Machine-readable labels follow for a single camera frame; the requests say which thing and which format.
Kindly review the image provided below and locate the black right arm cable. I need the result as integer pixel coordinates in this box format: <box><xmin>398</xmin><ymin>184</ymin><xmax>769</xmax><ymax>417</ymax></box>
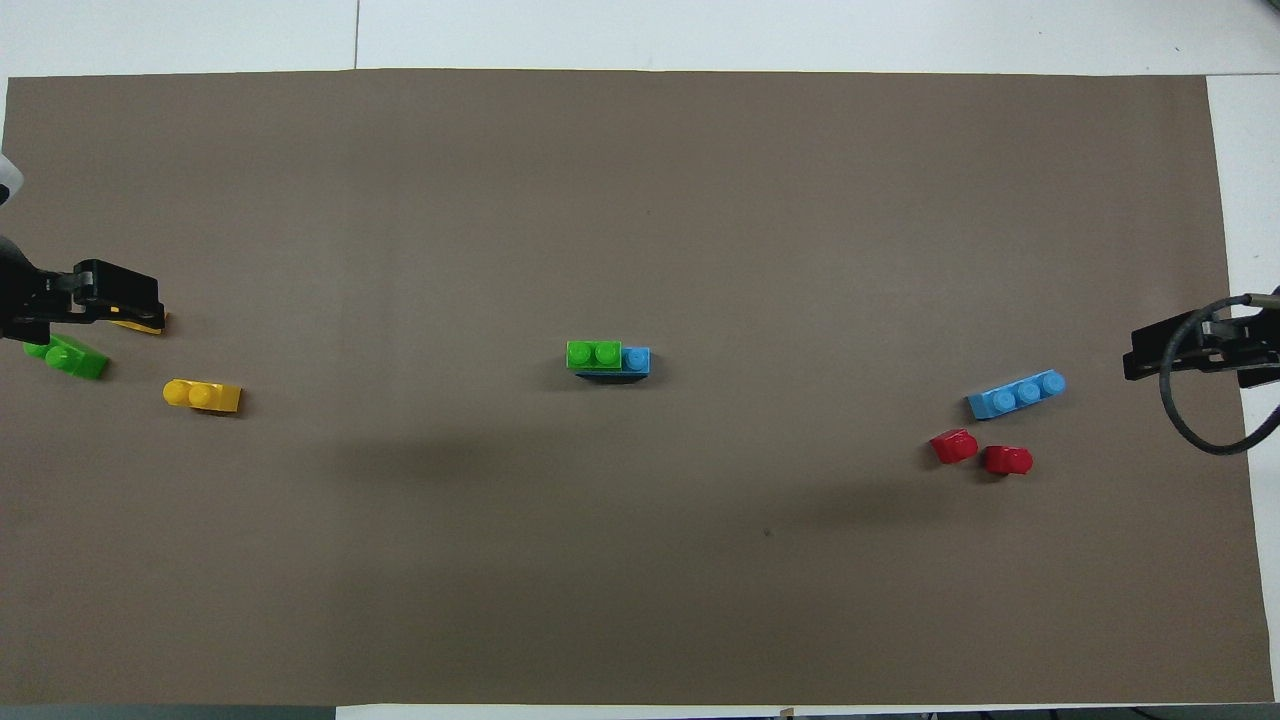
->
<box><xmin>1159</xmin><ymin>293</ymin><xmax>1280</xmax><ymax>457</ymax></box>

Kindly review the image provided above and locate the blue three-stud toy brick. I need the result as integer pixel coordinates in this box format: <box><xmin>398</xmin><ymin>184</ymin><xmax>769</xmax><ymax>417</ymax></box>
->
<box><xmin>966</xmin><ymin>369</ymin><xmax>1067</xmax><ymax>421</ymax></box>
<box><xmin>574</xmin><ymin>345</ymin><xmax>652</xmax><ymax>380</ymax></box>

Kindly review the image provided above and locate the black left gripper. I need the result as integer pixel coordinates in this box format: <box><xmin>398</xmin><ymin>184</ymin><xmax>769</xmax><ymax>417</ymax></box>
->
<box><xmin>0</xmin><ymin>237</ymin><xmax>166</xmax><ymax>346</ymax></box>

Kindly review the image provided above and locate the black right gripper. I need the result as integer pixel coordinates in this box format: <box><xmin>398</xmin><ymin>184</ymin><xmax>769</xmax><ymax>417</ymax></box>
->
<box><xmin>1123</xmin><ymin>293</ymin><xmax>1280</xmax><ymax>389</ymax></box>

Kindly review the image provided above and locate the green two-stud toy brick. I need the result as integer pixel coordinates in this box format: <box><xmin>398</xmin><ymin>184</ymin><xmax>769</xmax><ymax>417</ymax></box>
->
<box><xmin>24</xmin><ymin>335</ymin><xmax>110</xmax><ymax>381</ymax></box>
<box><xmin>566</xmin><ymin>340</ymin><xmax>624</xmax><ymax>372</ymax></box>

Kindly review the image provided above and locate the brown table mat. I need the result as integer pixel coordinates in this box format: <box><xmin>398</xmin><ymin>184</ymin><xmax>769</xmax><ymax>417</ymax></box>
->
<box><xmin>0</xmin><ymin>68</ymin><xmax>1276</xmax><ymax>707</ymax></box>

